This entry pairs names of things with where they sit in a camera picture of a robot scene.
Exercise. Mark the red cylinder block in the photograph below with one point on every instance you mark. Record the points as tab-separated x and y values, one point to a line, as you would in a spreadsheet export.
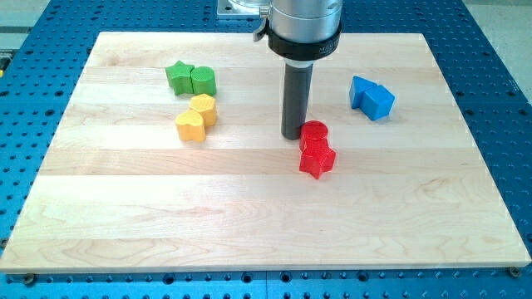
314	134

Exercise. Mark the blue cube block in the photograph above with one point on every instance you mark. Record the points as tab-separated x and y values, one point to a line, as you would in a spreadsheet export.
377	102

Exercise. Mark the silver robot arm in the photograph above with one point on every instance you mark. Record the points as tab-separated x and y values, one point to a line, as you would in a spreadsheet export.
300	31

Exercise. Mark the yellow hexagon block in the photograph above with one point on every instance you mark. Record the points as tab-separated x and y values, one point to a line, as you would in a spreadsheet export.
206	106

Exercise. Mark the green star block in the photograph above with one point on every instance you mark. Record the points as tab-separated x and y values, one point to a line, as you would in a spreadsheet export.
179	78

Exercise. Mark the red star block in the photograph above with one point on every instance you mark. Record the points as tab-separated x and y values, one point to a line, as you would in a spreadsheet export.
316	158

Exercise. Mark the green cylinder block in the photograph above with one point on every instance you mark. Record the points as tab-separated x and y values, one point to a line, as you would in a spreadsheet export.
203	80

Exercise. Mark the blue triangle block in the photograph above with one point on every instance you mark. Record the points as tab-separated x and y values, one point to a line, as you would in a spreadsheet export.
358	86

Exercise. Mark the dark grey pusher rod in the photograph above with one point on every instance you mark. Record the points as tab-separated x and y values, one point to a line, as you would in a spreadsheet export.
296	88

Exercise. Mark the light wooden board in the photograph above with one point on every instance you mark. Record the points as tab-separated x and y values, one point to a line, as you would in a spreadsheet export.
118	191

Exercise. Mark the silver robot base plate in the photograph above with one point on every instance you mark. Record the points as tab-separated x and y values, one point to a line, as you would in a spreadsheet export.
239	8

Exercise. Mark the yellow heart block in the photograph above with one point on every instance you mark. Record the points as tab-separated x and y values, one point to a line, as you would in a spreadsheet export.
190	126

